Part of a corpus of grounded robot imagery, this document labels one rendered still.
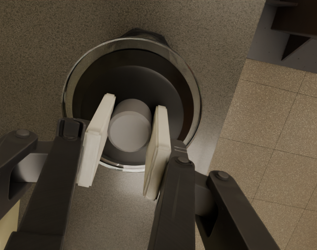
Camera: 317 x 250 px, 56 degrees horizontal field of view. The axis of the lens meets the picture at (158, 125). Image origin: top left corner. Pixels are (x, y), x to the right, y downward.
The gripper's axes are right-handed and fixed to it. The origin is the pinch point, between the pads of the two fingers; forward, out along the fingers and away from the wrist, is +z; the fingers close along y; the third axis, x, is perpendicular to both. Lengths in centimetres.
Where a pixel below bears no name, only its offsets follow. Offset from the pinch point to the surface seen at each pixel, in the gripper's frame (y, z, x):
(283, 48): 60, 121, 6
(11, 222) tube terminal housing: -15.2, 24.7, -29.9
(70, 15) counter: -11.2, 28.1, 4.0
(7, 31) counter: -19.4, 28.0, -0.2
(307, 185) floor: 101, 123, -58
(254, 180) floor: 72, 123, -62
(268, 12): 48, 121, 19
